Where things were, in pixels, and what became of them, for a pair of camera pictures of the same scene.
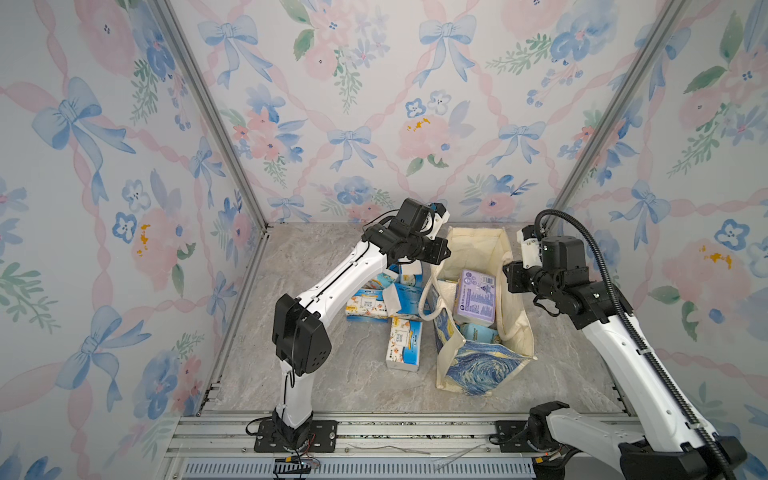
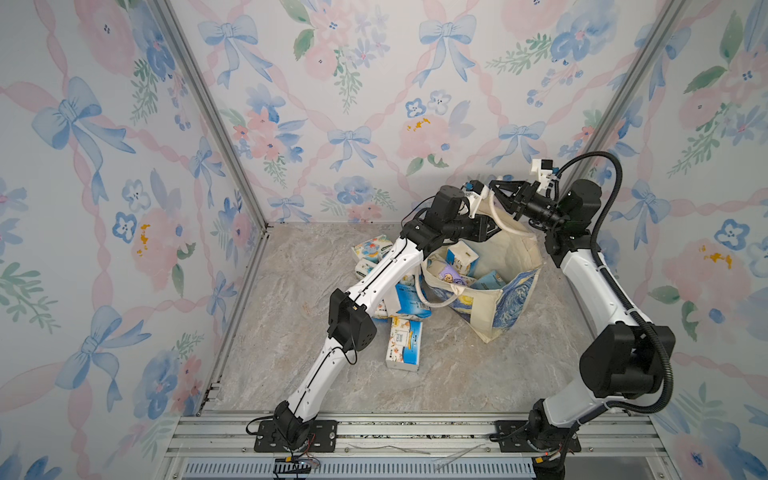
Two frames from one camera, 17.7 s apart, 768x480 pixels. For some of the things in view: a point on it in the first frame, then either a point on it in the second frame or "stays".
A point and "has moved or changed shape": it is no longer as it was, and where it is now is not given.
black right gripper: [514, 273] → [520, 203]
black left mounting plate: [321, 439] stays
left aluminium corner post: [164, 11] stays
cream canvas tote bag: [484, 368] has moved or changed shape
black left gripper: [438, 257] → [480, 229]
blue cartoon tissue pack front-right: [404, 344] stays
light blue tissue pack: [478, 332] → [492, 280]
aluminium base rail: [370, 446] stays
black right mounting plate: [512, 436] stays
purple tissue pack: [475, 297] → [451, 275]
